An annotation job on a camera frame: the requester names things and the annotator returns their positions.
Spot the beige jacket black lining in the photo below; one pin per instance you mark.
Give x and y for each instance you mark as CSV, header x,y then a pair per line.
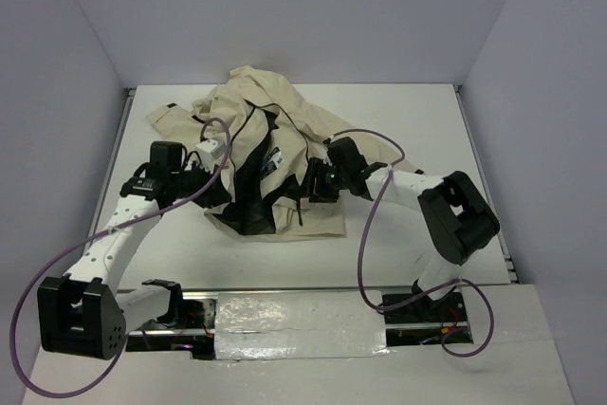
x,y
274,132

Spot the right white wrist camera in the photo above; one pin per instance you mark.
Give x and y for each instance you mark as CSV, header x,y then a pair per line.
x,y
327,159

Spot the right table edge rail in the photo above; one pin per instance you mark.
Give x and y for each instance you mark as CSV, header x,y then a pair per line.
x,y
510,267

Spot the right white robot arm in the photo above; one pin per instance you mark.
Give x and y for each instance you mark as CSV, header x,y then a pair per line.
x,y
457,217

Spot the silver tape sheet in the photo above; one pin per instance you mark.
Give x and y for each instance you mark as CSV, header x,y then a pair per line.
x,y
297,325

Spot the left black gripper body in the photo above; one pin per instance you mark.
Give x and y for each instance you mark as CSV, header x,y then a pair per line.
x,y
189,184

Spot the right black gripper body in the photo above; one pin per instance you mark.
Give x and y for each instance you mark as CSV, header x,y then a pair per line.
x,y
330,179

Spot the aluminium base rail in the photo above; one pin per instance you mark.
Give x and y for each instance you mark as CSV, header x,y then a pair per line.
x,y
194,334

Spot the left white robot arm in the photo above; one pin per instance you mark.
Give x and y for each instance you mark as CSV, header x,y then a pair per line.
x,y
82,313

